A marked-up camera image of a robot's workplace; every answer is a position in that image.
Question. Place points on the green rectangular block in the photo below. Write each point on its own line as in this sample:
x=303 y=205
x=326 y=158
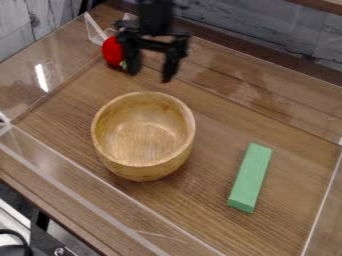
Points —
x=247 y=184

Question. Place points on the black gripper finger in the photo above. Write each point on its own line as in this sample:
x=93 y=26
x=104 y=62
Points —
x=131 y=52
x=175 y=53

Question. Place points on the round wooden bowl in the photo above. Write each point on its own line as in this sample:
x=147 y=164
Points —
x=143 y=133

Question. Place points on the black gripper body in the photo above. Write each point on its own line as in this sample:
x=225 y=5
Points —
x=151 y=30

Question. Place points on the red plush fruit green leaf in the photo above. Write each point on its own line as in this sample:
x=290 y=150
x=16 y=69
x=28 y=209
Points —
x=112 y=53

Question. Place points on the black metal table leg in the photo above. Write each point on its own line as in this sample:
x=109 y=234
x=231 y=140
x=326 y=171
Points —
x=52 y=240

